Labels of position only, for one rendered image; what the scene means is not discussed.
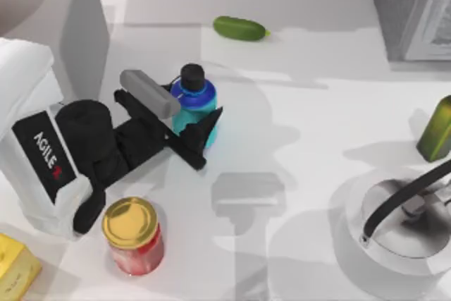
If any blue bottle with black cap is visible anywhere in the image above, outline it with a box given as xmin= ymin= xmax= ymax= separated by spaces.
xmin=170 ymin=63 xmax=219 ymax=150

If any pale grey rounded box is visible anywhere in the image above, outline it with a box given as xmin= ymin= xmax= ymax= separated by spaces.
xmin=119 ymin=68 xmax=182 ymax=119

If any green cucumber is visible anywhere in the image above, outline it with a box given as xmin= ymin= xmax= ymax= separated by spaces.
xmin=212 ymin=16 xmax=273 ymax=43

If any red jar with gold lid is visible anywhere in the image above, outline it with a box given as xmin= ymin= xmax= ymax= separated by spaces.
xmin=101 ymin=196 xmax=166 ymax=277

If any yellow box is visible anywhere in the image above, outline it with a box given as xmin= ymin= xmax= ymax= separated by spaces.
xmin=0 ymin=233 xmax=44 ymax=300

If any olive green bottle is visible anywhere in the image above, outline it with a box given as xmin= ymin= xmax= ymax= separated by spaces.
xmin=415 ymin=94 xmax=451 ymax=164

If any grey cabinet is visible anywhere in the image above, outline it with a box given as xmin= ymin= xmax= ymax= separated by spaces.
xmin=365 ymin=0 xmax=451 ymax=63

